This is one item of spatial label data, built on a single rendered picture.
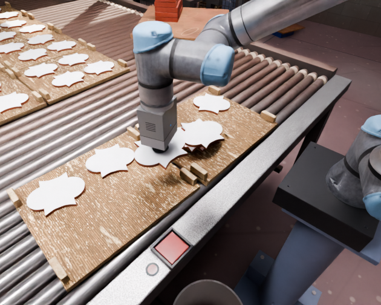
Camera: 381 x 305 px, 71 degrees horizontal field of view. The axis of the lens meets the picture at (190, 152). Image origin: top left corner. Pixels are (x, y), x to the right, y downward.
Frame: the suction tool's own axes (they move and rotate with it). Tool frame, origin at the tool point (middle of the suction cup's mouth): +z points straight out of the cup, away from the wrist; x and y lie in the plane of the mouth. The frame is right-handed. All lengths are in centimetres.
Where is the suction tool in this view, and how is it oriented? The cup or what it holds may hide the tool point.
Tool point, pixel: (160, 150)
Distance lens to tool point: 71.3
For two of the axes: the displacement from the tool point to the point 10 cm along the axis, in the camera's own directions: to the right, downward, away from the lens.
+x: 9.4, 2.5, -2.3
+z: -0.2, 7.2, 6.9
